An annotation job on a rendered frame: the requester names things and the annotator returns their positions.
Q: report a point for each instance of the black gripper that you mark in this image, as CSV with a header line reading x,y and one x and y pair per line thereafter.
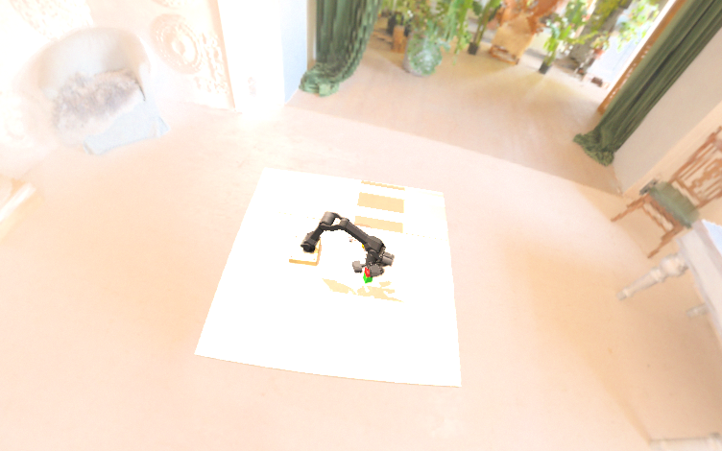
x,y
358,267

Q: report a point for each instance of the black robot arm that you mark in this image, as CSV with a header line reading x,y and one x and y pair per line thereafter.
x,y
373,245

